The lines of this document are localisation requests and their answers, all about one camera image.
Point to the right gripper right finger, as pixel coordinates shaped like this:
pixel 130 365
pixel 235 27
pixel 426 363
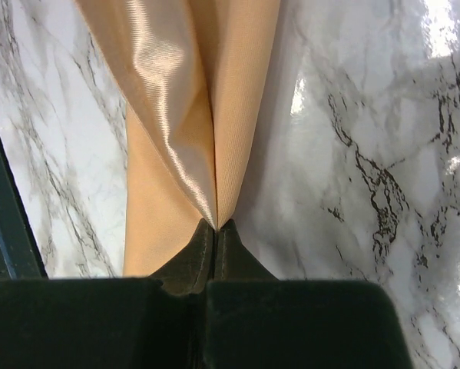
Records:
pixel 253 320

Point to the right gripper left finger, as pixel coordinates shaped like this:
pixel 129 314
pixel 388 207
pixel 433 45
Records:
pixel 108 323

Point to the orange cloth napkin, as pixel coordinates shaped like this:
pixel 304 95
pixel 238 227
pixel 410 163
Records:
pixel 192 74

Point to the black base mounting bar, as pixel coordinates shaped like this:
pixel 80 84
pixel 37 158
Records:
pixel 19 255

